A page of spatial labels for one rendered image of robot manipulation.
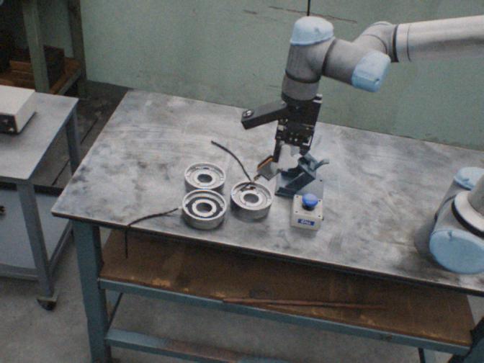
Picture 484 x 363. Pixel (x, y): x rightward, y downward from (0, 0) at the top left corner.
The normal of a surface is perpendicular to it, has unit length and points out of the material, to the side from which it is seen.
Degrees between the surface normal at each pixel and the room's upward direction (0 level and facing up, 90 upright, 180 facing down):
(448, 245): 97
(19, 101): 0
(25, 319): 0
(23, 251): 0
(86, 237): 90
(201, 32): 90
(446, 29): 50
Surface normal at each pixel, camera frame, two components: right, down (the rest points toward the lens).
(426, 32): -0.51, -0.23
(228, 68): -0.13, 0.63
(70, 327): 0.13, -0.76
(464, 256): -0.52, 0.60
